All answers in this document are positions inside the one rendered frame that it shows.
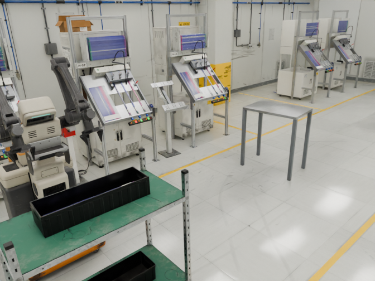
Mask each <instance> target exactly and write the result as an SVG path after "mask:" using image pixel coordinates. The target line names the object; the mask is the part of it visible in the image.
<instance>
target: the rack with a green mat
mask: <svg viewBox="0 0 375 281"><path fill-rule="evenodd" d="M138 150H139V157H140V169H141V170H140V171H141V172H143V173H144V174H146V175H148V176H149V180H150V194H149V195H147V196H145V197H142V198H139V199H138V200H135V201H132V202H130V203H128V204H125V205H123V206H121V207H118V208H116V209H114V210H111V211H109V212H106V213H104V214H102V215H99V216H97V217H94V218H92V219H90V220H88V221H85V222H82V223H81V224H78V225H75V226H73V227H71V228H68V229H66V230H64V231H61V232H59V233H57V234H54V235H51V236H49V237H47V238H45V237H44V236H43V234H42V232H41V231H40V229H39V228H38V226H37V225H36V223H35V222H34V219H33V214H32V211H30V212H27V213H25V214H22V215H19V216H16V217H13V218H11V219H8V220H6V221H3V222H0V263H1V266H2V270H3V273H4V277H5V279H6V281H24V280H26V279H28V278H30V277H32V276H34V275H36V274H38V273H41V272H43V271H45V270H47V269H49V268H51V267H53V266H55V265H57V264H59V263H61V262H63V261H65V260H67V259H69V258H71V257H73V256H75V255H77V254H79V253H81V252H83V251H85V250H87V249H89V248H91V247H93V246H95V245H98V244H100V243H102V242H104V241H106V240H108V239H110V238H112V237H114V236H116V235H118V234H120V233H122V232H124V231H126V230H128V229H130V228H132V227H134V226H136V225H138V224H140V223H142V222H144V221H145V225H146V237H147V245H145V246H144V247H142V248H140V249H138V250H136V251H134V252H133V253H131V254H129V255H127V256H125V257H124V258H122V259H120V260H118V261H117V262H115V263H113V264H111V265H109V266H107V267H106V268H104V269H102V270H100V271H98V272H96V273H95V274H93V275H91V276H89V277H87V278H85V279H84V280H82V281H87V280H89V279H90V278H92V277H94V276H96V275H98V274H99V273H101V272H103V271H105V270H107V269H109V268H110V267H112V266H114V265H116V264H118V263H119V262H121V261H123V260H125V259H127V258H128V257H130V256H131V255H133V254H135V253H137V252H139V251H142V252H143V253H144V254H145V255H146V256H147V257H148V258H150V259H151V260H152V261H153V262H154V263H155V264H156V267H155V272H156V279H154V280H153V281H191V247H190V206H189V171H188V170H186V169H183V170H181V184H182V190H180V189H178V188H176V187H175V186H173V185H171V184H169V183H168V182H166V181H164V180H162V179H161V178H159V177H157V176H155V175H154V174H152V173H151V172H149V171H147V170H146V156H145V149H144V148H139V149H138ZM180 203H182V215H183V231H184V260H185V272H184V271H183V270H182V269H180V268H179V267H178V266H177V265H176V264H175V263H174V262H172V261H171V260H170V259H169V258H168V257H167V256H165V255H164V254H163V253H162V252H160V251H159V250H158V249H157V248H156V247H155V246H153V245H152V231H151V218H152V217H154V216H156V215H158V214H160V213H162V212H164V211H166V210H168V209H170V208H172V207H174V206H176V205H178V204H180Z"/></svg>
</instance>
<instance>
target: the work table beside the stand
mask: <svg viewBox="0 0 375 281"><path fill-rule="evenodd" d="M247 110H249V111H252V112H258V113H259V116H258V134H257V153H256V155H257V156H259V155H260V151H261V134H262V117H263V114H269V115H274V116H278V117H284V118H289V119H293V123H292V133H291V144H290V155H289V166H288V172H287V180H288V181H291V177H292V168H293V161H294V151H295V141H296V131H297V121H298V119H299V118H301V117H303V116H304V115H306V114H307V122H306V132H305V141H304V150H303V155H302V165H301V168H302V169H305V167H306V158H307V149H308V144H309V135H310V126H311V117H312V112H313V109H312V108H306V107H302V106H295V105H289V104H283V103H276V102H272V101H265V100H259V101H257V102H255V103H252V104H250V105H247V106H244V107H243V111H242V139H241V166H244V159H245V146H246V121H247Z"/></svg>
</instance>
